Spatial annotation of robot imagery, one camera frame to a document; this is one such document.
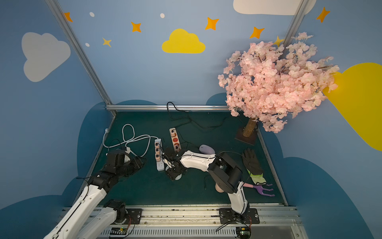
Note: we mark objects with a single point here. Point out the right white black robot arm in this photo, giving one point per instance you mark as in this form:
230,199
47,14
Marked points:
222,168

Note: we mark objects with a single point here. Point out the pink purple garden rake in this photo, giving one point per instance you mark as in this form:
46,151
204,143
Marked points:
260,189

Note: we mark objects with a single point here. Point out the beige wooden power strip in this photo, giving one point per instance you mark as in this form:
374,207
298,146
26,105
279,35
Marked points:
175,139

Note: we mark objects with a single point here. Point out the pink cherry blossom tree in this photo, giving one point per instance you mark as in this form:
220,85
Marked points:
271,81

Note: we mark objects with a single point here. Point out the green circuit board right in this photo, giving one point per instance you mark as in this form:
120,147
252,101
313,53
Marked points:
243,233

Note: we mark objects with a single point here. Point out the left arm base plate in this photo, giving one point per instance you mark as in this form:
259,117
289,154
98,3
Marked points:
128,216

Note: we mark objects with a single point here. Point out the black green work glove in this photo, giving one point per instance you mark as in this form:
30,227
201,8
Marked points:
253,167

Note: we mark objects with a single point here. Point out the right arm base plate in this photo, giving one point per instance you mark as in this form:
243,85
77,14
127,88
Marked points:
228,216

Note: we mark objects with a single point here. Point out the pink wireless mouse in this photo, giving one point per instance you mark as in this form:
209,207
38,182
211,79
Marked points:
218,189

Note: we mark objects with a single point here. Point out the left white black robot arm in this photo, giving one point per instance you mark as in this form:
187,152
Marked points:
72,226

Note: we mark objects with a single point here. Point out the purple wireless mouse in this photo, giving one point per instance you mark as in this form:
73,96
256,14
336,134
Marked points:
205,149

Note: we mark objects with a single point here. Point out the green circuit board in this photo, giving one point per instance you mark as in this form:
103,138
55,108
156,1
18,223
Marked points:
243,233
118,233

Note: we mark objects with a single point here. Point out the green circuit board left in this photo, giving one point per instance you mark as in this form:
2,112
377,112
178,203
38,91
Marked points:
118,233

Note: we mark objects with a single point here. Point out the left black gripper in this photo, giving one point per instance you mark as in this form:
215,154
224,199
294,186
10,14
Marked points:
135,164

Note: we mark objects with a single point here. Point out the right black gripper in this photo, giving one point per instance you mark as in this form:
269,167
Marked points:
169,158

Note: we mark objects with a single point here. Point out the aluminium back frame bar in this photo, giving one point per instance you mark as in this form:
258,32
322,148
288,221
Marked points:
135,108

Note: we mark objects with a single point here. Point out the white power strip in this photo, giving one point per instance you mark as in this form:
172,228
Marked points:
160,165

